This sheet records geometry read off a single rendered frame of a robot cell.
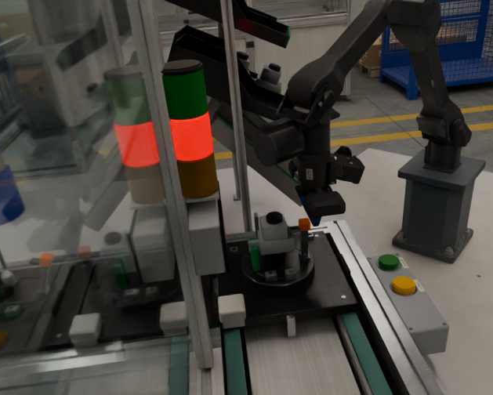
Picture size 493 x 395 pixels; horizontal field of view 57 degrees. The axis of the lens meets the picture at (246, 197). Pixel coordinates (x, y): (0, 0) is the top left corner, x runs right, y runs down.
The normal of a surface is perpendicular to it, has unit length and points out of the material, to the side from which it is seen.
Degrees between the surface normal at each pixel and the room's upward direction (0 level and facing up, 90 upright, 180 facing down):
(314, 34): 91
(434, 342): 90
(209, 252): 90
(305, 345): 0
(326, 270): 0
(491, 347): 0
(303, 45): 90
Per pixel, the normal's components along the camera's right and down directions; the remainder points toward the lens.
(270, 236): 0.11, 0.46
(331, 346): -0.08, -0.88
